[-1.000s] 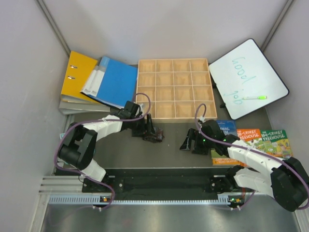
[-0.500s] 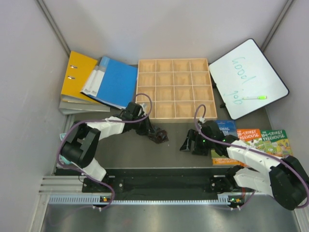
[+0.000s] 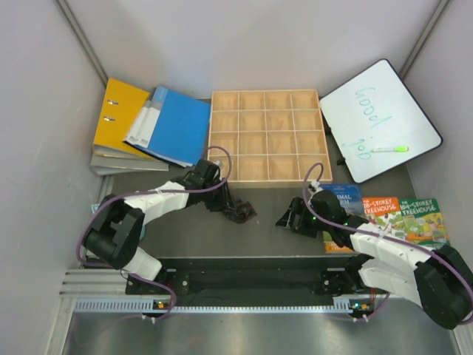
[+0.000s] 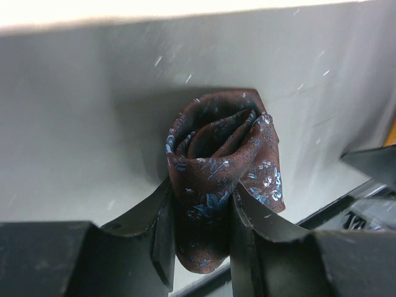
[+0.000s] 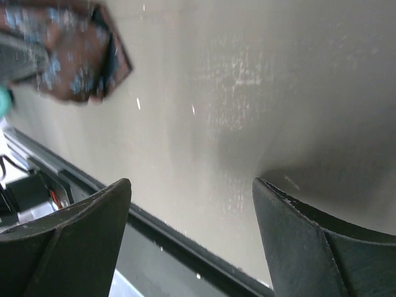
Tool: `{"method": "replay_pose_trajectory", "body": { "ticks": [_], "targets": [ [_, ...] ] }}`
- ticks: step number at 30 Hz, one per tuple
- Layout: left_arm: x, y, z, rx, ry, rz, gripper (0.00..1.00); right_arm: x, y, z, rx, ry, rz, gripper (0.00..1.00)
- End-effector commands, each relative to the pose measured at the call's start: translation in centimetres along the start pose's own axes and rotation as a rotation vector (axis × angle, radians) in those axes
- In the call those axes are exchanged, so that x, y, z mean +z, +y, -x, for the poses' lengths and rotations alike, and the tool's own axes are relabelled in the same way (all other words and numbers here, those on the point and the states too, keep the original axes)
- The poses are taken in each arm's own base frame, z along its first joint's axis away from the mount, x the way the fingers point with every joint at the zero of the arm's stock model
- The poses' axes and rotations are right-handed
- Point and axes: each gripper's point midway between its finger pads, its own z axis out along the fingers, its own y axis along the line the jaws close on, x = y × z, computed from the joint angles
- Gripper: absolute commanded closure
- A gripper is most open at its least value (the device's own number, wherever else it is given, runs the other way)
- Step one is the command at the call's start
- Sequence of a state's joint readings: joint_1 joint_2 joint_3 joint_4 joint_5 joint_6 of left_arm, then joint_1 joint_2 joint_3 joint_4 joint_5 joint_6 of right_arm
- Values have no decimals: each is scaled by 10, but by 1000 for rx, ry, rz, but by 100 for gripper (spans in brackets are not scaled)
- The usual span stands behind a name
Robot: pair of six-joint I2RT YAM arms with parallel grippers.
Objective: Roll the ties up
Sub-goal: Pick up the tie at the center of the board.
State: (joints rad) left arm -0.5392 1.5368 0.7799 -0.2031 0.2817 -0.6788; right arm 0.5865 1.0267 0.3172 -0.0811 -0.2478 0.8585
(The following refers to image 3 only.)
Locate grey binder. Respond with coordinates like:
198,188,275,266
89,155,169,176

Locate wooden compartment tray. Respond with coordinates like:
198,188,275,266
206,89,333,188

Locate green Treehouse book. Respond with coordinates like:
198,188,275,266
399,198,450,249

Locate white whiteboard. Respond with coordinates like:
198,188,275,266
320,59,443,183

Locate brown floral necktie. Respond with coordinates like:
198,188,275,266
222,197,257,224

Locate green marker pen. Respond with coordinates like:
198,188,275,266
371,146,409,153

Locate yellow ring binder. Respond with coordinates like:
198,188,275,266
92,78,149,160

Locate white cable duct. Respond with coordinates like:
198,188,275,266
74,298,372,314

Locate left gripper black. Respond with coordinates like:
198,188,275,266
202,177,235,212

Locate Animal Farm book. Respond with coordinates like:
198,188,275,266
317,183,367,254

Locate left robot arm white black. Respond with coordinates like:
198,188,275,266
81,159,238,294

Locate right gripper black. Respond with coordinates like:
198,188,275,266
276,197,332,238

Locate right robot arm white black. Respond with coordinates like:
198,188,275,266
276,181,472,330

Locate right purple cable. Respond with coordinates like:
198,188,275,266
302,162,473,322

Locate teal cat-ear headphones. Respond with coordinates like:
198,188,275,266
91,203,146,240

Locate blue folder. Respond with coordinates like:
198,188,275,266
123,86,211,167

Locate orange Treehouse book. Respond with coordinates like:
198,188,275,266
362,197,406,240

